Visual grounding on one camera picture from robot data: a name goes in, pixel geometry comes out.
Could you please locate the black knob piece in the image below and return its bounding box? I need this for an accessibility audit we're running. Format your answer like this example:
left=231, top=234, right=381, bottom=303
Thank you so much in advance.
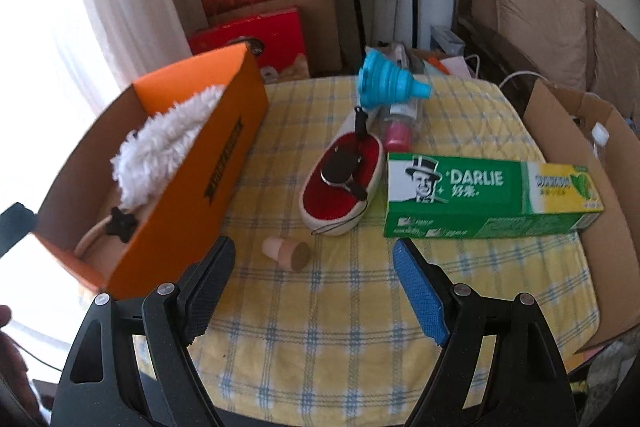
left=104, top=207, right=139, bottom=244

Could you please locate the wooden cork stopper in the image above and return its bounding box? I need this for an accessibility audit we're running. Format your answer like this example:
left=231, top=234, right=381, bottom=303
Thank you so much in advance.
left=262, top=236, right=311, bottom=272

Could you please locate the person's left hand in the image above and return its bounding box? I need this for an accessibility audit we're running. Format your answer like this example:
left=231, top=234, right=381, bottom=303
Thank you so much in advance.
left=0, top=332, right=39, bottom=416

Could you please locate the orange cardboard box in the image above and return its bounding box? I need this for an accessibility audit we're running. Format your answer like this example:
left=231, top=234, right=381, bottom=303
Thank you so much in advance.
left=34, top=43, right=269, bottom=299

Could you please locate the white fluffy duster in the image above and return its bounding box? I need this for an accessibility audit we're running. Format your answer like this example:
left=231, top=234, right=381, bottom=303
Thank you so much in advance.
left=74, top=84, right=224, bottom=258

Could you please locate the yellow plaid table mat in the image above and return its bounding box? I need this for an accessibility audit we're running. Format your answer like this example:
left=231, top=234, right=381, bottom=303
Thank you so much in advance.
left=189, top=77, right=600, bottom=426

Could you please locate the green Darlie toothpaste box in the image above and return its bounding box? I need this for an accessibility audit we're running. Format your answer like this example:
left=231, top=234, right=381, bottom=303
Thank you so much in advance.
left=384, top=153, right=604, bottom=239

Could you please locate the large brown cardboard box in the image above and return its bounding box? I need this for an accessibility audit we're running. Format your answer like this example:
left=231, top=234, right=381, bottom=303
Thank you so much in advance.
left=523, top=79, right=639, bottom=350

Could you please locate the clear plastic bottle white cap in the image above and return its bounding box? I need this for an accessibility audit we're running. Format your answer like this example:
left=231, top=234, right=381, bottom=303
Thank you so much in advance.
left=590, top=122, right=610, bottom=166

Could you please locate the black metal clip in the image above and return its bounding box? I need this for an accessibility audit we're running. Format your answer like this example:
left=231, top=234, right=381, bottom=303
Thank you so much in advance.
left=320, top=146, right=368, bottom=202

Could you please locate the clear bottle pink cap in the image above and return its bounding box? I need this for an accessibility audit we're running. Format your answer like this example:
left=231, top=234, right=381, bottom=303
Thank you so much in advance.
left=381, top=98, right=423, bottom=153

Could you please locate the blue collapsible funnel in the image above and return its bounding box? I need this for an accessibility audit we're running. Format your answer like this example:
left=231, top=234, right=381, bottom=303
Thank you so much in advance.
left=358, top=50, right=432, bottom=109

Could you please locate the red gift box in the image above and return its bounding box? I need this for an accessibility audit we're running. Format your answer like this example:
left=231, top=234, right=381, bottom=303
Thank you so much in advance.
left=188, top=8, right=310, bottom=83

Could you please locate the tan sofa cushion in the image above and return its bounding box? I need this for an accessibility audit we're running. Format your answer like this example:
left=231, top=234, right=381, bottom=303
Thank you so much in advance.
left=580, top=0, right=639, bottom=122
left=497, top=0, right=587, bottom=89

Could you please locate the brown cardboard box behind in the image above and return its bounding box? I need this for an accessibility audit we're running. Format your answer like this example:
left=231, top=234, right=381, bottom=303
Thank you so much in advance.
left=207, top=0, right=343, bottom=77

